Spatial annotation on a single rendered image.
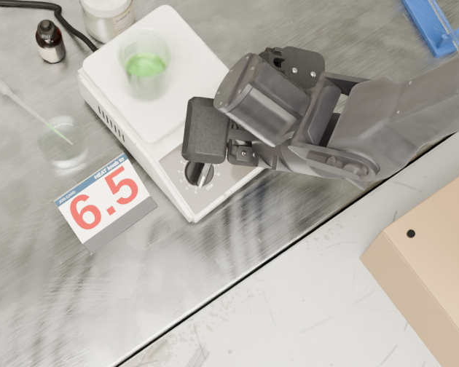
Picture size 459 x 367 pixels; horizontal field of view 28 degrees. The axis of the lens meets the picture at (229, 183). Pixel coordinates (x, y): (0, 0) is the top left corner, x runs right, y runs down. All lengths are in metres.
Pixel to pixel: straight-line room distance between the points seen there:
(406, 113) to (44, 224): 0.47
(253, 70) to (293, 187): 0.29
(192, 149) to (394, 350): 0.32
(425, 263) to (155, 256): 0.29
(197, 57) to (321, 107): 0.25
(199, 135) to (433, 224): 0.25
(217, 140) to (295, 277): 0.21
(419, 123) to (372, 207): 0.36
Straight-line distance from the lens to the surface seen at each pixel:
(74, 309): 0.99
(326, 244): 1.01
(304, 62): 0.88
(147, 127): 0.94
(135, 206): 1.00
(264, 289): 0.99
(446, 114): 0.66
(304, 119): 0.76
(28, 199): 1.02
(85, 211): 0.99
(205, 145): 0.86
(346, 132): 0.73
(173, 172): 0.96
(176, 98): 0.96
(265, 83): 0.74
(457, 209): 0.93
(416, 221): 0.91
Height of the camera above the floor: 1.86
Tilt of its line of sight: 71 degrees down
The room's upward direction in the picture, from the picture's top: 11 degrees clockwise
